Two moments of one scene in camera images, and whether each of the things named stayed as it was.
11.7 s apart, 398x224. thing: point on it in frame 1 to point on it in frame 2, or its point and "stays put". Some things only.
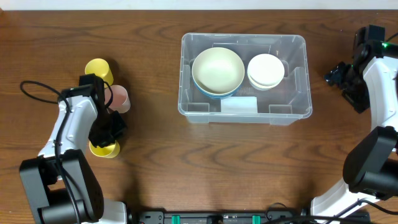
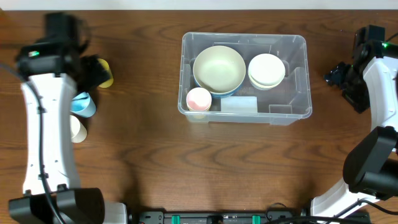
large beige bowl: (217, 70) stays put
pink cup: (120, 102) to (198, 99)
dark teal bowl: (219, 96) stays put
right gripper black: (347, 87) stays put
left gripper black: (109, 132) to (92, 72)
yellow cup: (101, 68) stays put
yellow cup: (111, 151) to (197, 114)
